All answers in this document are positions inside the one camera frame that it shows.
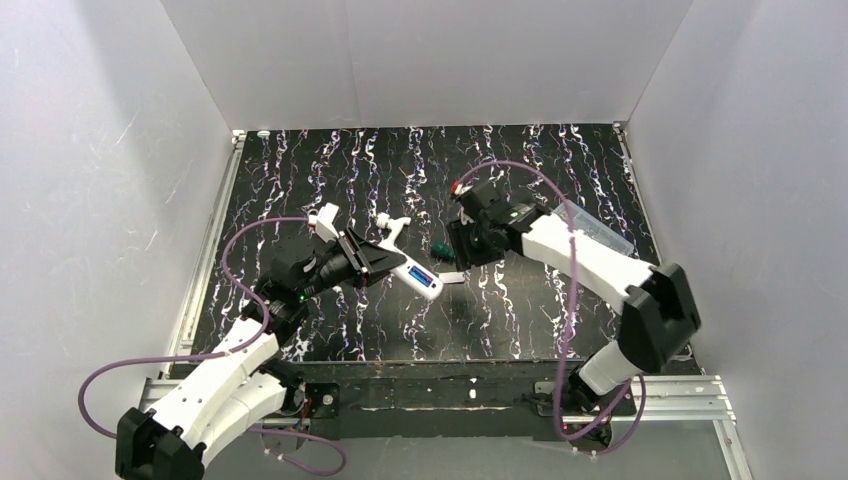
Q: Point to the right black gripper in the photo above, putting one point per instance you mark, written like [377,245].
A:
[467,241]

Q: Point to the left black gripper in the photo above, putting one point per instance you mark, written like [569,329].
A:
[356,254]

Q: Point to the white remote control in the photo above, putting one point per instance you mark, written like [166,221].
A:
[401,272]

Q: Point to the blue battery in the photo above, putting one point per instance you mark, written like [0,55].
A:
[421,276]

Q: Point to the white battery cover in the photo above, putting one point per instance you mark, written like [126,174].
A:
[452,277]

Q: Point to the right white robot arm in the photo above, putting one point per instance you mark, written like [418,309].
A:
[655,304]

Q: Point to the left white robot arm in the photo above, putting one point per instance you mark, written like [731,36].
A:
[179,435]

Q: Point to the white plastic faucet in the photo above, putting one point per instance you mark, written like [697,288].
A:
[394,225]

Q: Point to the clear plastic screw box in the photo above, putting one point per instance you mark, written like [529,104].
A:
[594,228]

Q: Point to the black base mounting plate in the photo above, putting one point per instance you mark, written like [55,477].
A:
[428,399]

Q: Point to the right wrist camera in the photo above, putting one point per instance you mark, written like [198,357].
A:
[462,193]

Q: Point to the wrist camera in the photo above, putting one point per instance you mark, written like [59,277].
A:
[462,193]
[321,221]

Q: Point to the green handle screwdriver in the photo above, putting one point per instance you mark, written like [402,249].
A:
[442,251]

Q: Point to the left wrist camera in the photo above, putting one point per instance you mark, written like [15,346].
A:
[321,221]

